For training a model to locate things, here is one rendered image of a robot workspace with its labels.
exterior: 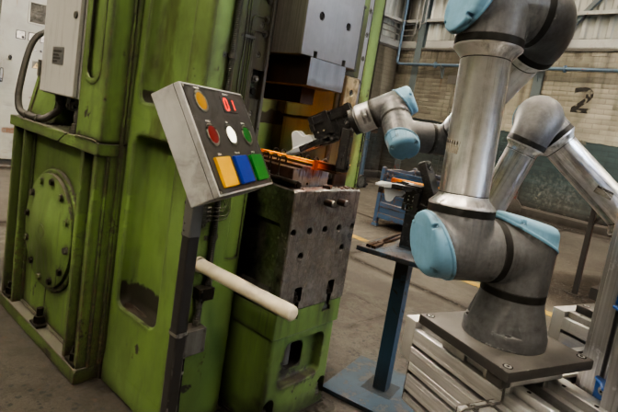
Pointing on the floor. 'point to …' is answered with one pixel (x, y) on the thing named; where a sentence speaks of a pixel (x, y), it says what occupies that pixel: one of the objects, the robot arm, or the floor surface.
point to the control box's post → (192, 222)
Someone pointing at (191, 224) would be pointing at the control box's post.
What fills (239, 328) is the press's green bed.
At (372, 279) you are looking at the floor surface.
